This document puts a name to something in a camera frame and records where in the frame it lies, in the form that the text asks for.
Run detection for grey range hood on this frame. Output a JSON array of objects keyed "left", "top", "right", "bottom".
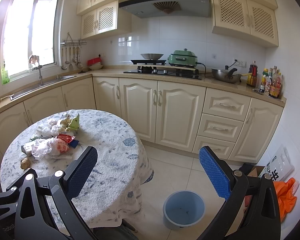
[{"left": 119, "top": 0, "right": 211, "bottom": 18}]

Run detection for black gas stove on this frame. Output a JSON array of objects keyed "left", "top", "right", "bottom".
[{"left": 124, "top": 60, "right": 202, "bottom": 80}]

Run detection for steel wok with handle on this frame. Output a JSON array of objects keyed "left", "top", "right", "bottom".
[{"left": 211, "top": 68, "right": 251, "bottom": 84}]

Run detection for steel kitchen sink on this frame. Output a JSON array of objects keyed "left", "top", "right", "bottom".
[{"left": 10, "top": 75, "right": 76, "bottom": 100}]

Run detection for orange plastic bag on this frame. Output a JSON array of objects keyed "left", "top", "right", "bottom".
[{"left": 274, "top": 177, "right": 299, "bottom": 222}]

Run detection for brown cardboard box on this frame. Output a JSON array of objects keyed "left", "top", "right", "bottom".
[{"left": 239, "top": 163, "right": 266, "bottom": 205}]

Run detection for cream lower kitchen cabinets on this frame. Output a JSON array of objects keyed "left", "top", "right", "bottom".
[{"left": 0, "top": 77, "right": 283, "bottom": 164}]

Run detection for white wall power socket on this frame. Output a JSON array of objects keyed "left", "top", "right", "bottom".
[{"left": 234, "top": 59, "right": 247, "bottom": 68}]

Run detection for green snack bag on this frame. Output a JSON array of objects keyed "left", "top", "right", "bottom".
[{"left": 66, "top": 114, "right": 80, "bottom": 132}]

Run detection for red snack wrapper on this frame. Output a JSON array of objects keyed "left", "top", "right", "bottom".
[{"left": 57, "top": 133, "right": 75, "bottom": 144}]

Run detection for clear plastic bag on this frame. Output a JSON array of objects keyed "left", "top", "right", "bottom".
[{"left": 36, "top": 118, "right": 66, "bottom": 137}]

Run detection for cream upper right cabinets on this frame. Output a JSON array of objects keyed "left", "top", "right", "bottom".
[{"left": 210, "top": 0, "right": 279, "bottom": 48}]

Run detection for blue plastic trash bin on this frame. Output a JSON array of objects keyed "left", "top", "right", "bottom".
[{"left": 162, "top": 191, "right": 205, "bottom": 230}]

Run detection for red lidded bowl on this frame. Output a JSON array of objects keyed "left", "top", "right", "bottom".
[{"left": 87, "top": 54, "right": 103, "bottom": 70}]

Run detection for blue brown snack wrapper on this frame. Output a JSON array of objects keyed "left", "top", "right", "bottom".
[{"left": 68, "top": 139, "right": 79, "bottom": 148}]

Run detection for group of condiment bottles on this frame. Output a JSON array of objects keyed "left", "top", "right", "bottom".
[{"left": 259, "top": 66, "right": 282, "bottom": 99}]

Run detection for round table floral tablecloth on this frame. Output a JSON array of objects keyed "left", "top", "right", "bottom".
[{"left": 0, "top": 108, "right": 155, "bottom": 230}]

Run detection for window with white frame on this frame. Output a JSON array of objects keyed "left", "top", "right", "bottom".
[{"left": 2, "top": 0, "right": 59, "bottom": 79}]

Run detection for chrome sink faucet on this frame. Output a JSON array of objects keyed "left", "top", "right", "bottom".
[{"left": 29, "top": 54, "right": 44, "bottom": 86}]

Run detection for green electric cooker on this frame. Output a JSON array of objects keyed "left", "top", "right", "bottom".
[{"left": 167, "top": 48, "right": 197, "bottom": 68}]

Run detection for green dish soap bottle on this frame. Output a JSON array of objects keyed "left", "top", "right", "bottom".
[{"left": 1, "top": 63, "right": 10, "bottom": 85}]

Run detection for ginger root piece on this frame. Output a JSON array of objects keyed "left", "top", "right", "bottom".
[{"left": 20, "top": 157, "right": 31, "bottom": 170}]

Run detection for cream upper left cabinets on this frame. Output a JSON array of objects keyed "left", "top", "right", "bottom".
[{"left": 77, "top": 0, "right": 132, "bottom": 39}]

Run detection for white rice bag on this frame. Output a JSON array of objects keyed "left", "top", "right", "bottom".
[{"left": 258, "top": 145, "right": 294, "bottom": 181}]

